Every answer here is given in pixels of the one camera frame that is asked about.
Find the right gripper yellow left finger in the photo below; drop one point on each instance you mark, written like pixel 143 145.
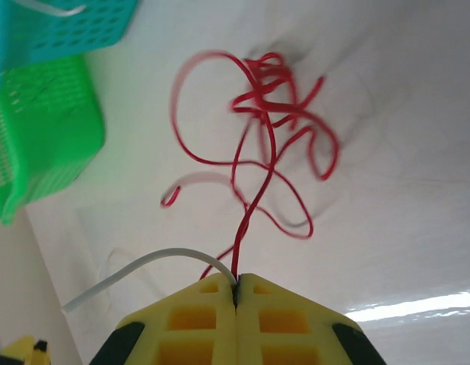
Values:
pixel 181 342

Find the teal plastic mesh basket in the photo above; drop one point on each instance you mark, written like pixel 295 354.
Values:
pixel 86 34

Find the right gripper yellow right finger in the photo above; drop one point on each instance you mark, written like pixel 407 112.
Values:
pixel 296 342

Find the green plastic mesh basket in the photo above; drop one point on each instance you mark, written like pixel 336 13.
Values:
pixel 48 159

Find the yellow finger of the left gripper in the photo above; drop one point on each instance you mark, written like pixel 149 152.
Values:
pixel 18 351

